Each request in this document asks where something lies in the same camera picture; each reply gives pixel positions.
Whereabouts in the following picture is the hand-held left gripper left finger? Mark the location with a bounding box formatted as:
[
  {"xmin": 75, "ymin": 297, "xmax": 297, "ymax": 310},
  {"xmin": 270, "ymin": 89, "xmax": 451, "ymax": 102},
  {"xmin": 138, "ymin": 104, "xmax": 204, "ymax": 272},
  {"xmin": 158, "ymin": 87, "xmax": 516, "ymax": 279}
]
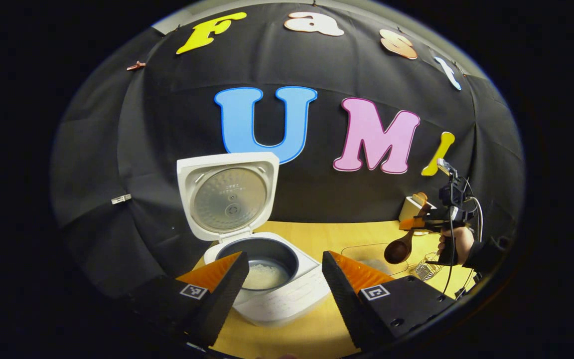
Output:
[{"xmin": 128, "ymin": 251, "xmax": 250, "ymax": 350}]

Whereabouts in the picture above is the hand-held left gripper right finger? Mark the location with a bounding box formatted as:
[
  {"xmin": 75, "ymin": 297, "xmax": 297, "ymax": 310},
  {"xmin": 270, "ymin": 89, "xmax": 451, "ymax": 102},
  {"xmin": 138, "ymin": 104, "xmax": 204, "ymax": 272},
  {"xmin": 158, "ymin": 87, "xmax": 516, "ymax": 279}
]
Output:
[{"xmin": 322, "ymin": 251, "xmax": 459, "ymax": 350}]

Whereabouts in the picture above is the brown wooden spoon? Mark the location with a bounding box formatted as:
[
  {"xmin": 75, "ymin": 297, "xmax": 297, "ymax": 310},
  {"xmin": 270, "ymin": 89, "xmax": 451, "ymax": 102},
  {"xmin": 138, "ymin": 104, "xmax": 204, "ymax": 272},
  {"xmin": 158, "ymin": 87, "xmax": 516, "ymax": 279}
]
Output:
[{"xmin": 384, "ymin": 204, "xmax": 431, "ymax": 265}]

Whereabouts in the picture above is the white rice cooker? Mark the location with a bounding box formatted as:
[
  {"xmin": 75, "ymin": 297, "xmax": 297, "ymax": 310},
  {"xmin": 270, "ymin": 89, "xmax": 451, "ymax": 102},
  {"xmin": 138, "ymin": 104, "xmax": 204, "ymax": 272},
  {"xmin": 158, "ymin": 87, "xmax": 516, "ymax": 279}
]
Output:
[{"xmin": 176, "ymin": 152, "xmax": 331, "ymax": 327}]

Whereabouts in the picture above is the white toaster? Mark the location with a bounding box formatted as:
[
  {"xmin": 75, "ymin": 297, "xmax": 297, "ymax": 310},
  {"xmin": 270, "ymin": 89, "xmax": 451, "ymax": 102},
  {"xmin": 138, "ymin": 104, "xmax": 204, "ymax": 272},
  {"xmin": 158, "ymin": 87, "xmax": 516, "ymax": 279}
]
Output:
[{"xmin": 399, "ymin": 193, "xmax": 438, "ymax": 223}]

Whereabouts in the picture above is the clear plastic container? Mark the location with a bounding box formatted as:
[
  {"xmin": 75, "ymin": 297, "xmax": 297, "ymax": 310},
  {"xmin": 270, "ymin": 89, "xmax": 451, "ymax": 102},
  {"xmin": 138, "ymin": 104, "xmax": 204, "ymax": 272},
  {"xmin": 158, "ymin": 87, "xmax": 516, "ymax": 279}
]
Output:
[{"xmin": 341, "ymin": 243, "xmax": 411, "ymax": 278}]

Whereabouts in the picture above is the black backdrop cloth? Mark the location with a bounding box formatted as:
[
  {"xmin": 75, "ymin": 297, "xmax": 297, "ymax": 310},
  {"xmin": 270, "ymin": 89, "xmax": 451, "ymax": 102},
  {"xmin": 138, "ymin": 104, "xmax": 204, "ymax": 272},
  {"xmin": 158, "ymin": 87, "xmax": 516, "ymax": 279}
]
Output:
[{"xmin": 50, "ymin": 2, "xmax": 524, "ymax": 300}]

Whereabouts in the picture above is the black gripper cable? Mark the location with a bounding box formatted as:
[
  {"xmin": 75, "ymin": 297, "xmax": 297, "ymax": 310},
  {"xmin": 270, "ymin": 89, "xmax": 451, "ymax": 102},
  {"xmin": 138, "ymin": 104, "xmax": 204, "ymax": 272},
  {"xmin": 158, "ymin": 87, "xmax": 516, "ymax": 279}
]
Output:
[{"xmin": 441, "ymin": 197, "xmax": 483, "ymax": 296}]

